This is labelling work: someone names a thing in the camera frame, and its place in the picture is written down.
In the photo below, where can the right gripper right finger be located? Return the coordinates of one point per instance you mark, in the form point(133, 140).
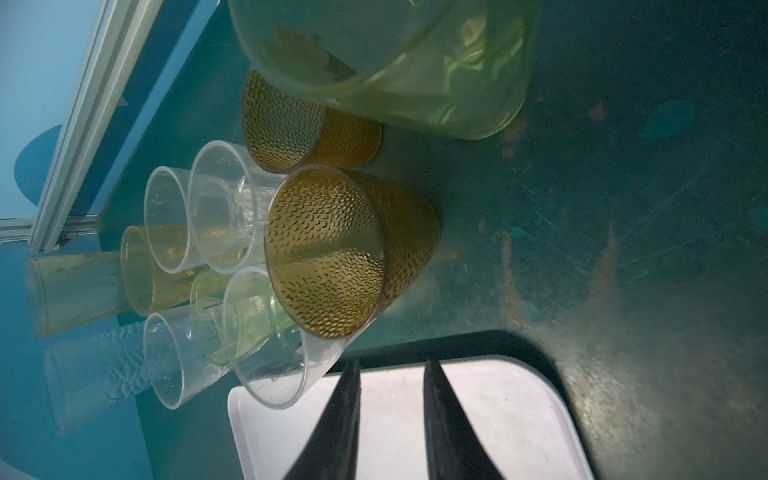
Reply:
point(453, 450)

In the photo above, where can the clear glass back left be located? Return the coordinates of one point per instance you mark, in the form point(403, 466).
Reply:
point(166, 221)

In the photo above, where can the right aluminium frame post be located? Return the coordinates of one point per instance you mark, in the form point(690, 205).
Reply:
point(120, 33)

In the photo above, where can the clear faceted glass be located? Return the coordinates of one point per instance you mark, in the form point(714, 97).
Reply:
point(274, 358)
point(177, 366)

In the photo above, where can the tall blue frosted glass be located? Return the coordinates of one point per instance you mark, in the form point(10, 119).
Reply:
point(93, 374)

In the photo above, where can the short orange glass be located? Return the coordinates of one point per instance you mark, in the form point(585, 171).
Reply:
point(148, 288)

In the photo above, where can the tall amber glass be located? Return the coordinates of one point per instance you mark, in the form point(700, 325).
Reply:
point(66, 291)

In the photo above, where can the dark amber dimpled glass front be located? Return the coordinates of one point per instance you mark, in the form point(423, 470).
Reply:
point(341, 246)

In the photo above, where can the clear glass back right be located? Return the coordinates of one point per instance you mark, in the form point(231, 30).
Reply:
point(229, 196)

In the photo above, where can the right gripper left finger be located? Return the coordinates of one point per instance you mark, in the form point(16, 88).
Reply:
point(331, 451)

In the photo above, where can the lilac plastic tray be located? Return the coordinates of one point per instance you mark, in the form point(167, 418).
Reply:
point(520, 419)

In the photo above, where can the back horizontal aluminium frame bar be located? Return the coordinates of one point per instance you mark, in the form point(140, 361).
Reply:
point(15, 230)

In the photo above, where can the dark amber dimpled glass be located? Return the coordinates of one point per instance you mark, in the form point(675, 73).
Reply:
point(283, 133)
point(341, 246)

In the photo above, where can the tall green glass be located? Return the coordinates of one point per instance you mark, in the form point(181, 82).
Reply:
point(460, 69)

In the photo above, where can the dark amber dimpled glass back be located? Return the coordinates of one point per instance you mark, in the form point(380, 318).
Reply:
point(283, 133)

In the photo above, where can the small green glass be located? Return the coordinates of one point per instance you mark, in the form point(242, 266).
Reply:
point(210, 318)

